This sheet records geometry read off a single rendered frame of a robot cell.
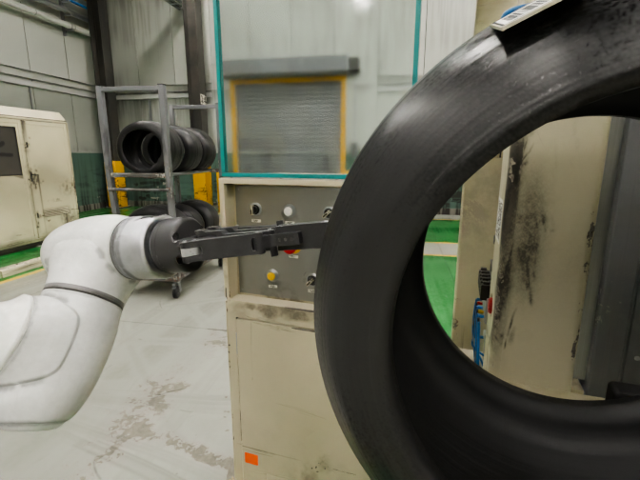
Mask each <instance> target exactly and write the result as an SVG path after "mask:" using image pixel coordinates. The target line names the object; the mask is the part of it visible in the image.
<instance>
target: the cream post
mask: <svg viewBox="0 0 640 480"><path fill-rule="evenodd" d="M610 122H611V116H587V117H576V118H569V119H563V120H558V121H553V122H549V123H547V124H545V125H543V126H542V127H540V128H538V129H536V130H534V131H532V132H531V133H529V134H527V135H526V136H524V137H522V138H521V139H519V140H518V141H516V142H515V143H513V144H512V145H510V146H509V147H507V148H506V149H505V150H503V161H502V170H501V181H500V191H499V196H500V198H501V199H502V200H503V208H502V218H501V229H500V238H499V245H498V242H497V240H496V237H495V244H494V252H493V261H492V271H491V280H490V297H492V312H491V313H488V320H487V330H486V344H485V353H484V361H483V369H484V370H486V371H487V372H489V373H491V374H492V375H494V376H496V377H498V378H499V379H501V380H503V381H506V382H512V383H517V384H523V385H529V386H534V387H539V388H545V389H551V390H560V391H567V392H570V390H571V383H572V377H573V371H574V364H575V358H576V352H577V345H578V339H579V332H580V326H581V320H582V313H583V307H584V300H585V294H586V287H587V281H588V275H589V268H590V257H591V250H592V243H593V236H594V231H595V224H596V217H597V212H598V205H599V198H600V192H601V186H602V179H603V173H604V167H605V160H606V153H607V147H608V141H609V134H610Z"/></svg>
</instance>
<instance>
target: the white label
mask: <svg viewBox="0 0 640 480"><path fill-rule="evenodd" d="M560 1H562V0H535V1H533V2H531V3H530V4H528V5H526V6H525V7H523V8H521V9H519V10H516V11H514V12H513V13H511V14H509V15H507V16H505V17H503V18H501V19H499V20H497V21H495V22H494V23H492V24H490V27H491V28H493V29H497V30H501V31H503V30H506V29H508V28H510V27H512V26H514V25H516V24H518V23H520V22H521V21H523V20H525V19H527V18H529V17H531V16H533V15H534V14H536V13H538V12H540V11H542V10H545V9H547V8H549V7H551V6H553V5H554V4H556V3H558V2H560Z"/></svg>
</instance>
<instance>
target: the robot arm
mask: <svg viewBox="0 0 640 480"><path fill-rule="evenodd" d="M328 222H329V220H327V221H315V222H305V223H294V224H284V222H283V220H279V221H276V225H260V226H238V225H236V226H233V227H223V228H222V227H220V226H211V227H207V228H206V229H204V228H203V227H202V225H201V224H200V223H199V222H198V221H197V220H195V219H194V218H192V217H188V216H185V217H176V218H172V217H170V216H168V215H166V214H164V215H160V216H156V215H154V216H153V215H146V216H132V217H128V216H125V215H118V214H109V215H97V216H92V217H87V218H82V219H78V220H75V221H72V222H69V223H67V224H65V225H63V226H61V227H59V228H57V229H56V230H54V231H53V232H51V233H50V234H49V235H48V236H47V237H46V239H45V240H44V242H43V244H42V246H41V249H40V258H41V262H42V265H43V267H44V269H45V271H46V272H47V274H48V277H47V281H46V284H45V286H44V288H43V290H42V292H41V294H40V295H39V296H30V295H27V294H23V295H20V296H18V297H16V298H14V299H11V300H9V301H5V302H0V429H2V430H7V431H42V430H55V429H57V428H59V427H61V426H62V425H63V424H64V423H66V422H67V421H69V420H70V419H71V418H72V417H73V416H74V415H75V414H76V413H77V412H78V411H80V409H81V408H82V407H83V405H84V404H85V403H86V401H87V400H88V398H89V396H90V394H91V393H92V391H93V389H94V387H95V385H96V383H97V381H98V380H99V378H100V375H101V373H102V371H103V369H104V367H105V365H106V363H107V361H108V358H109V356H110V352H111V349H112V346H113V344H114V340H115V337H116V334H117V331H118V325H119V321H120V317H121V314H122V311H123V308H124V307H125V304H126V302H127V301H128V299H129V297H130V295H131V293H132V292H133V290H134V289H135V288H136V286H137V285H138V284H139V282H140V281H141V280H147V279H166V278H170V277H172V276H173V275H175V274H176V273H181V272H193V271H196V270H198V269H199V268H200V267H201V266H202V265H203V264H204V262H205V261H207V260H211V259H220V258H229V257H238V256H247V255H255V254H259V255H262V254H264V253H266V251H268V250H269V251H270V254H271V257H273V256H277V255H278V251H279V250H308V249H321V246H322V242H323V238H324V235H325V231H326V228H327V224H328ZM277 247H278V249H277Z"/></svg>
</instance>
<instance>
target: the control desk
mask: <svg viewBox="0 0 640 480"><path fill-rule="evenodd" d="M218 180H219V198H220V215H221V227H222V228H223V227H233V226H236V225H238V226H260V225H276V221H279V220H283V222H284V224H294V223H305V222H315V221H327V220H329V219H330V213H331V211H332V208H333V205H334V202H335V200H336V198H337V195H338V193H339V191H340V189H341V187H342V185H343V183H344V181H345V179H316V178H269V177H221V178H219V179H218ZM320 250H321V249H308V250H279V251H278V255H277V256H273V257H271V254H270V251H269V250H268V251H266V253H264V254H262V255H259V254H255V255H247V256H238V257H229V258H223V269H224V287H225V297H227V299H226V317H227V336H228V353H229V371H230V405H231V423H232V442H233V459H234V477H235V480H371V479H370V478H369V476H368V475H367V473H366V472H365V470H364V469H363V467H362V466H361V464H360V463H359V461H358V459H357V458H356V456H355V454H354V453H353V451H352V449H351V447H350V445H349V443H348V441H347V439H346V437H345V435H344V433H343V432H342V430H341V428H340V426H339V424H338V421H337V419H336V417H335V414H334V412H333V409H332V407H331V404H330V400H329V398H328V395H327V391H326V388H325V385H324V381H323V377H322V373H321V370H320V366H319V361H318V355H317V349H316V343H315V333H314V317H313V304H314V287H315V277H316V271H317V264H318V259H319V254H320ZM245 452H248V453H251V454H255V455H258V466H255V465H253V464H250V463H246V462H245Z"/></svg>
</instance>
